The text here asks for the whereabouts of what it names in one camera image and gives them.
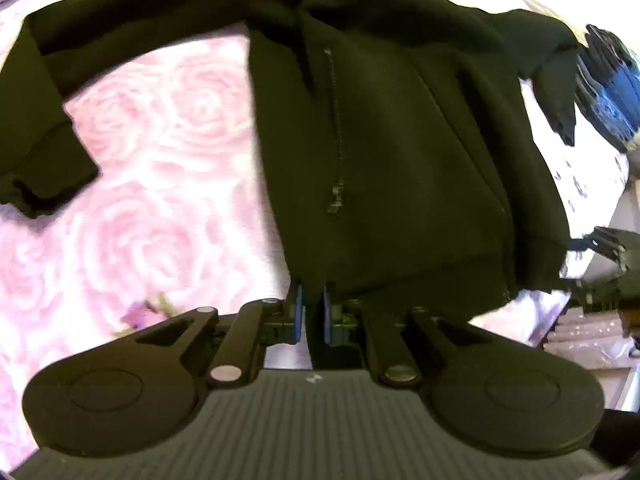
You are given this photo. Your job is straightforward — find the black zip jacket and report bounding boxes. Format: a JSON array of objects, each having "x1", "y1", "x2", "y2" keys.
[{"x1": 1, "y1": 0, "x2": 577, "y2": 320}]

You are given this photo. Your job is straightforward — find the pink curtain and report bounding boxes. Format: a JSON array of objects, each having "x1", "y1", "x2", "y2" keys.
[{"x1": 542, "y1": 307, "x2": 639, "y2": 370}]

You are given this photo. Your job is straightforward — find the pink rose bed sheet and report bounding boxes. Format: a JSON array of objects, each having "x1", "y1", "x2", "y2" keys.
[{"x1": 1, "y1": 0, "x2": 639, "y2": 471}]

